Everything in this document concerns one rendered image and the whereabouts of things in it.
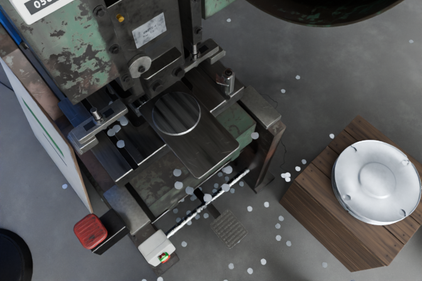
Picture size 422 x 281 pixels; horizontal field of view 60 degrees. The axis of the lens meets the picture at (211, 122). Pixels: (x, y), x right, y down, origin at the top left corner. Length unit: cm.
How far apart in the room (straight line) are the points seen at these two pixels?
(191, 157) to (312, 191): 59
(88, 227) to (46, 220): 89
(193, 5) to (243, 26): 143
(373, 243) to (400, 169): 27
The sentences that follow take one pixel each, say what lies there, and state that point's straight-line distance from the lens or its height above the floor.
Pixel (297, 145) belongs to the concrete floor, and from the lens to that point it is 180.
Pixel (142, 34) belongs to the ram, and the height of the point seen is 107.
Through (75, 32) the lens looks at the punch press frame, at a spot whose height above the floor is 121.
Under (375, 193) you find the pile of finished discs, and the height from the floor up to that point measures 40.
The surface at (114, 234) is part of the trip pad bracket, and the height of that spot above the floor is 70.
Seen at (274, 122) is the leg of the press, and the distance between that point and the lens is 111.
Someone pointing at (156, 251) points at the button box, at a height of 63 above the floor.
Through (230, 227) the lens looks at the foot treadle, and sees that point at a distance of 148.
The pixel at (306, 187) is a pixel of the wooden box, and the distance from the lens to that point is 136.
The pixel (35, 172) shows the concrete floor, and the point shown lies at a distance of 189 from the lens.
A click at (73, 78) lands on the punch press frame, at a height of 112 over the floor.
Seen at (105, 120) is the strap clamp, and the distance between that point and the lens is 100.
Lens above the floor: 162
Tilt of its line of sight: 65 degrees down
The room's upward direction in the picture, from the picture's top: 1 degrees counter-clockwise
